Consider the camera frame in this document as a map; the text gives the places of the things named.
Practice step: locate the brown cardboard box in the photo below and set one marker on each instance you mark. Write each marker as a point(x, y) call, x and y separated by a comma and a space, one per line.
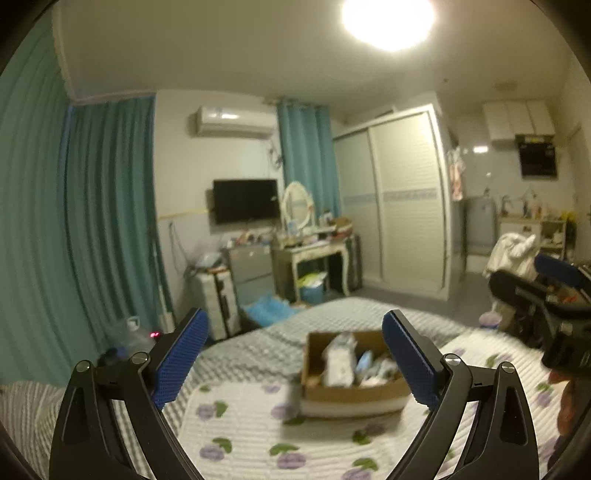
point(351, 396)

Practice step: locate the white wall cabinets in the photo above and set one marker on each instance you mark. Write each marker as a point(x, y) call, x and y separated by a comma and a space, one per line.
point(517, 119)

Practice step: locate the person's right hand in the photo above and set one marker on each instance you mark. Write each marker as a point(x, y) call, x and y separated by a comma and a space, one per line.
point(564, 406)

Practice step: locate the white floral quilt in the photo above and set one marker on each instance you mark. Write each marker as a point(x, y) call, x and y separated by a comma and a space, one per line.
point(258, 434)

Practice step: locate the dark suitcase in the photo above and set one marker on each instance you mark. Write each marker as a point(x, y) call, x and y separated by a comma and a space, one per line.
point(354, 263)

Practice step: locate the white packets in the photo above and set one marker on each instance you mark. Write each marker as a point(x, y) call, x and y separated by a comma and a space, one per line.
point(339, 364)

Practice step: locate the blue plastic bag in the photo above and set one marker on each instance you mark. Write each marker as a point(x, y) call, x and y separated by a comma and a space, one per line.
point(270, 311)

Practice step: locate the white louvred wardrobe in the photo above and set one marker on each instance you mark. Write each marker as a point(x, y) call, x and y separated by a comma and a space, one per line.
point(406, 198)

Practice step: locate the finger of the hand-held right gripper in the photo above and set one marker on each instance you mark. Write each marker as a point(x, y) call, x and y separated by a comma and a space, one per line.
point(558, 270)
point(508, 285)

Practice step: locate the white oval mirror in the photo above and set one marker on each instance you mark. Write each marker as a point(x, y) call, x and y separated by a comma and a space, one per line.
point(296, 205)

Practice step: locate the black range hood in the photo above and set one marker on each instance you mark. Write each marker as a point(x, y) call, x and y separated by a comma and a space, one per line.
point(536, 157)

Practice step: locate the hanging pink white clothes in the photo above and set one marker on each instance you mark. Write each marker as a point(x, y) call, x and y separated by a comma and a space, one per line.
point(455, 173)

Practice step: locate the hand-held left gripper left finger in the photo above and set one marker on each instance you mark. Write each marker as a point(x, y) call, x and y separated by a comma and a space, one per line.
point(180, 355)

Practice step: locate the white sock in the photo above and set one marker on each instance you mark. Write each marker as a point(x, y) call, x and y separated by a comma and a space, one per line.
point(381, 373)

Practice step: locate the white dressing table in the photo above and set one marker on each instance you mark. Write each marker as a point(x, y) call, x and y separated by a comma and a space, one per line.
point(309, 253)

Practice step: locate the teal curtain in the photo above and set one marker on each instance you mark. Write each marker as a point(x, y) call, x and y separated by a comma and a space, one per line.
point(111, 207)
point(27, 207)
point(307, 152)

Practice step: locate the clear plastic water jug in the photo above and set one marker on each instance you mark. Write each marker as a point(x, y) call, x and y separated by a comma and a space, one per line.
point(134, 337)

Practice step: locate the small silver fridge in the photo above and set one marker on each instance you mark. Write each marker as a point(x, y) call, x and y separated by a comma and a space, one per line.
point(251, 270)

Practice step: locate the white air conditioner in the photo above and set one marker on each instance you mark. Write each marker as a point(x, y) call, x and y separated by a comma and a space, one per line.
point(233, 121)

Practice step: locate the white suitcase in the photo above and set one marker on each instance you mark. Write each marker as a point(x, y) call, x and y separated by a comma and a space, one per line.
point(214, 300)

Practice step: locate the white jacket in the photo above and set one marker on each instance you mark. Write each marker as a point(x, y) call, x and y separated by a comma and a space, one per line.
point(510, 254)

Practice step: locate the round ceiling light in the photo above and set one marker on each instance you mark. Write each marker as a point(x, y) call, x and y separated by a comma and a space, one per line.
point(388, 21)

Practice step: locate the yellow bag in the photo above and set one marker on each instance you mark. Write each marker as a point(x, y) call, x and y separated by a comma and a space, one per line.
point(311, 281)

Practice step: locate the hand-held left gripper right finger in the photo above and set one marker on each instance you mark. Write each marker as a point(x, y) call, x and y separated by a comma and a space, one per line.
point(411, 360)

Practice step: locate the clear plastic bag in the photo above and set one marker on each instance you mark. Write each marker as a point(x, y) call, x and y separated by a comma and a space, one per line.
point(205, 262)

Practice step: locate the wooden shelf with bottles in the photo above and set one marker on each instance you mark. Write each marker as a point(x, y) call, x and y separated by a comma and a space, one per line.
point(554, 230)

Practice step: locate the black wall television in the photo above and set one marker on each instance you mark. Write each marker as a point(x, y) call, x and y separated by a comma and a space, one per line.
point(245, 201)

